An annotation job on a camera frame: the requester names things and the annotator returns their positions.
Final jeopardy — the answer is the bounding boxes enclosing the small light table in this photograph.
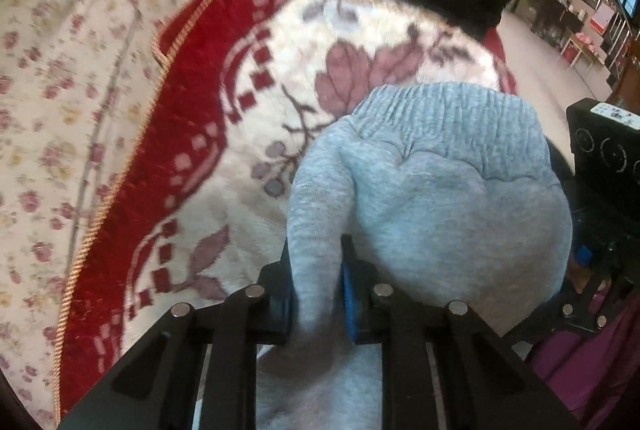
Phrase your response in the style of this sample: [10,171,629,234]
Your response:
[559,31,610,81]

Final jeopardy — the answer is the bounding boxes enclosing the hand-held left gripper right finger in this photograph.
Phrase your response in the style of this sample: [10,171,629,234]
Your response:
[339,234,581,430]

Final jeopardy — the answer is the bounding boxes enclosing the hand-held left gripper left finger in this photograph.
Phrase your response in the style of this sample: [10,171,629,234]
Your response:
[57,240,302,430]

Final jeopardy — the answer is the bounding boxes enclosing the person's purple clothing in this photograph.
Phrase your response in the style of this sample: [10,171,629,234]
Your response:
[529,287,640,430]

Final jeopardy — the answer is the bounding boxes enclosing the red and white blanket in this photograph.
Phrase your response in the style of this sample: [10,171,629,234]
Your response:
[52,0,519,422]

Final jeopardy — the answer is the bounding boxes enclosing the floral bedsheet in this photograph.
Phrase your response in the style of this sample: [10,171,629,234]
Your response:
[0,0,222,430]

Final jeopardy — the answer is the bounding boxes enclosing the dark wooden table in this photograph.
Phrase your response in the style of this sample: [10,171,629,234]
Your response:
[511,0,587,44]

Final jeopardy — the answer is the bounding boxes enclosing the grey fleece pants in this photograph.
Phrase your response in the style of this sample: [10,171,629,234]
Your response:
[255,80,574,430]

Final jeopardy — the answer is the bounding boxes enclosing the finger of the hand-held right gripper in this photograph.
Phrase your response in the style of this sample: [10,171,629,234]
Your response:
[515,244,637,345]

